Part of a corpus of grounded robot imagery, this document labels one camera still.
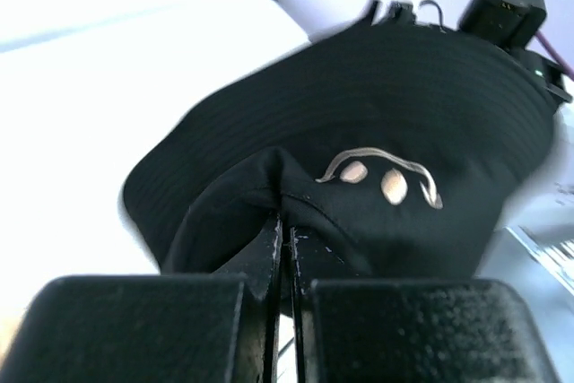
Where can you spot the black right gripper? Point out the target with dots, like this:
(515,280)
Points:
(401,13)

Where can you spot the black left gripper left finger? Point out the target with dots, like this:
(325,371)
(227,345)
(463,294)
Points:
(219,327)

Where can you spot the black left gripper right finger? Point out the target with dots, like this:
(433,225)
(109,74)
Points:
(353,328)

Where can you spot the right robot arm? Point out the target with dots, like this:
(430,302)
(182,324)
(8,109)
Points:
(507,15)

